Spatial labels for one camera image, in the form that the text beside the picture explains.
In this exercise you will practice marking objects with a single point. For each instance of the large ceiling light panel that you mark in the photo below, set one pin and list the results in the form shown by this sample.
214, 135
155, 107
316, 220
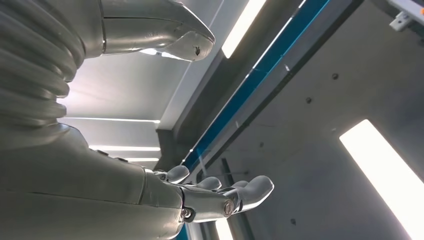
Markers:
381, 165

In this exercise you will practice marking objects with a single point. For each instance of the white ceiling bracket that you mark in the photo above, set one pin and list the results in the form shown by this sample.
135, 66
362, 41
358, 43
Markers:
400, 20

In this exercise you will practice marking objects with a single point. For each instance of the long ceiling light strip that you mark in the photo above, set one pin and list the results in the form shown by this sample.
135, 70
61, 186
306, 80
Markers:
242, 26

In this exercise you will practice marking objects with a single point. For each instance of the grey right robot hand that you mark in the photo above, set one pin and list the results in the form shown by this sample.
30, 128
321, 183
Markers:
82, 198

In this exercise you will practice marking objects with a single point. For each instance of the blue ceiling beam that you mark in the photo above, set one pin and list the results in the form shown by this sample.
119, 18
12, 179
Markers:
238, 96

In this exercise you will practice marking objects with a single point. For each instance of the small ceiling light panel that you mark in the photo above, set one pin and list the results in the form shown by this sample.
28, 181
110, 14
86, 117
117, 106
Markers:
223, 232

